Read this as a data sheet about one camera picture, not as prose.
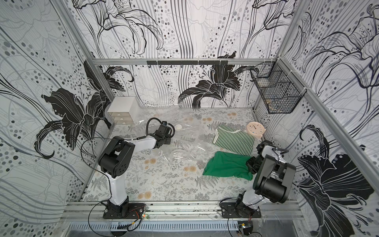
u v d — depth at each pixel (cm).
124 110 105
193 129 105
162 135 78
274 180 46
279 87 88
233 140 98
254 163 75
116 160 51
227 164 87
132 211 72
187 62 90
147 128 74
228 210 72
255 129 102
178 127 101
